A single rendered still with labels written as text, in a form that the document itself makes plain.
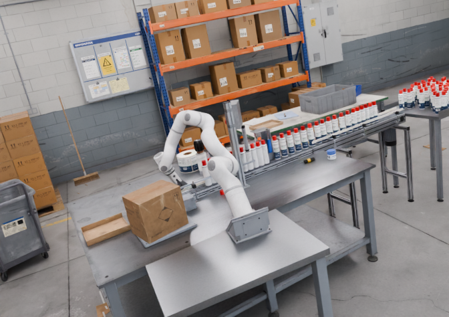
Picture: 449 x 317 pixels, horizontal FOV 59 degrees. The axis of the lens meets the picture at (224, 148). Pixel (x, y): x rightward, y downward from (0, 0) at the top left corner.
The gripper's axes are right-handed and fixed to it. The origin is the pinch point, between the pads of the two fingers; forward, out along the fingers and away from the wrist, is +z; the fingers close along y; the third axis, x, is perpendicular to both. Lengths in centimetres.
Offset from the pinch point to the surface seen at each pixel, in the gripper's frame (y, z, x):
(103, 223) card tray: 13, -10, 59
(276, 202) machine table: -58, 26, -38
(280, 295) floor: -44, 104, -9
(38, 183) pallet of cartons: 311, 9, 110
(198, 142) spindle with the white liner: 24.8, -9.8, -36.3
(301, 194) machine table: -61, 33, -56
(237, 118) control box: -18, -23, -60
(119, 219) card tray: 11, -6, 49
